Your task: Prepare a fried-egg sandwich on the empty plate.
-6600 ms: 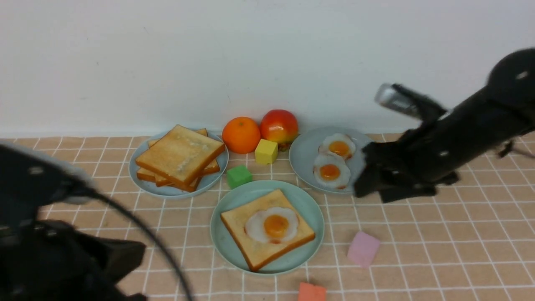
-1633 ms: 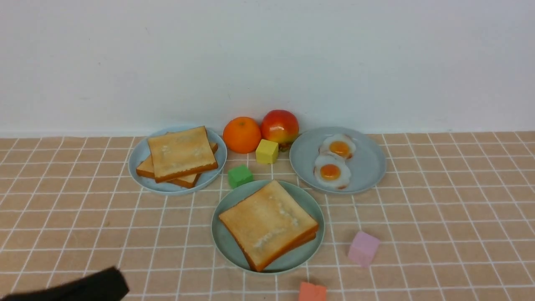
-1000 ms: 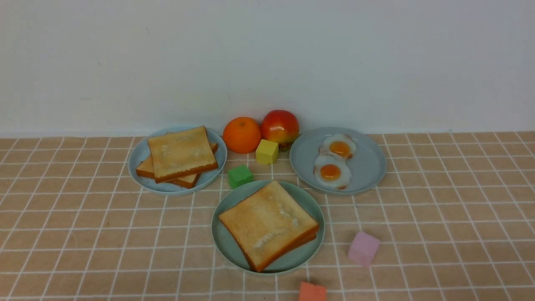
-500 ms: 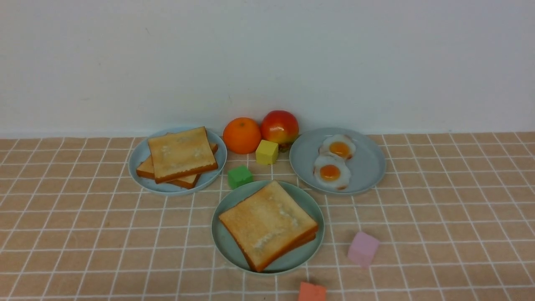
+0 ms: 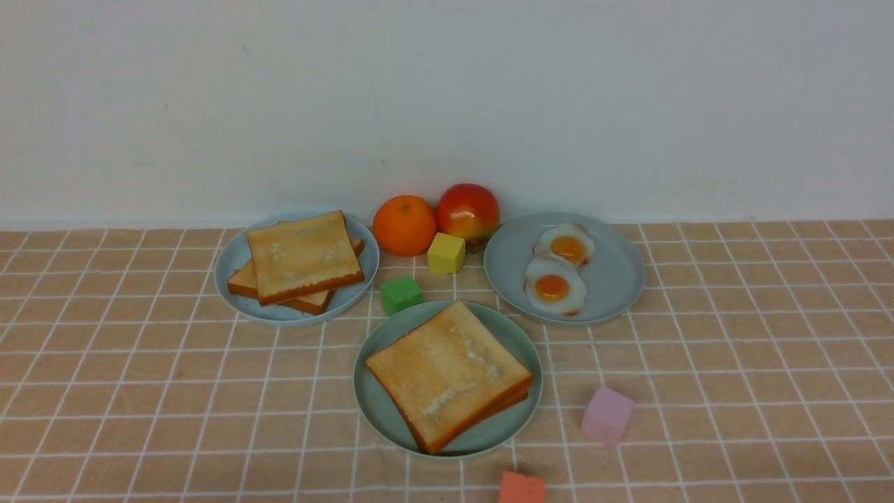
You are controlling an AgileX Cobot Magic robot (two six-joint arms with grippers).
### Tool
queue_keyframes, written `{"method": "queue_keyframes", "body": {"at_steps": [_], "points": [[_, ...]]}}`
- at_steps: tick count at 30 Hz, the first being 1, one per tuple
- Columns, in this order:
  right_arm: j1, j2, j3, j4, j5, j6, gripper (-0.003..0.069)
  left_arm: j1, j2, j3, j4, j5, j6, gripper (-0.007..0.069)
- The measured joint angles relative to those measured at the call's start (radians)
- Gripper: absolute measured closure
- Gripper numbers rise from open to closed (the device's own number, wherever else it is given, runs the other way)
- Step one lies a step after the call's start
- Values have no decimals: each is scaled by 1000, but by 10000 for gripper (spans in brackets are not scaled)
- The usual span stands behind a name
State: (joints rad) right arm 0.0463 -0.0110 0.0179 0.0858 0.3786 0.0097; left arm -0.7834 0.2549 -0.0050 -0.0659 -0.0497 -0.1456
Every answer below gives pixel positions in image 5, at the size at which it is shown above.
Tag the yellow foam cube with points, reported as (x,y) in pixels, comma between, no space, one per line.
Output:
(446,254)

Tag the red yellow apple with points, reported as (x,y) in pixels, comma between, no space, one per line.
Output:
(468,211)

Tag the orange fruit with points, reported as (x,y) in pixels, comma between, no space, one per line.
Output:
(405,226)

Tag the green foam cube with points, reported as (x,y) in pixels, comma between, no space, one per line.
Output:
(400,293)

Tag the front fried egg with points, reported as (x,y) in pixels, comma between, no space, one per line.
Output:
(553,285)

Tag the fried egg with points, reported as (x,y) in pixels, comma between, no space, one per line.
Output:
(553,285)
(569,241)

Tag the rear fried egg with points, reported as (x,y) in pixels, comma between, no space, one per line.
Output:
(569,241)

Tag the blue plate with bread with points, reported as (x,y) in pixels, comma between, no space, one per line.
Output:
(236,254)

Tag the blue plate with eggs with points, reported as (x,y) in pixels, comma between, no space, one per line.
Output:
(615,277)

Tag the green centre plate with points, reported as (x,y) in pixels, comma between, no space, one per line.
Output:
(384,412)

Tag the pink foam cube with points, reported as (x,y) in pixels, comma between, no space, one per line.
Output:
(607,416)

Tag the orange-red foam cube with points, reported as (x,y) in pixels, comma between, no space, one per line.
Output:
(521,488)

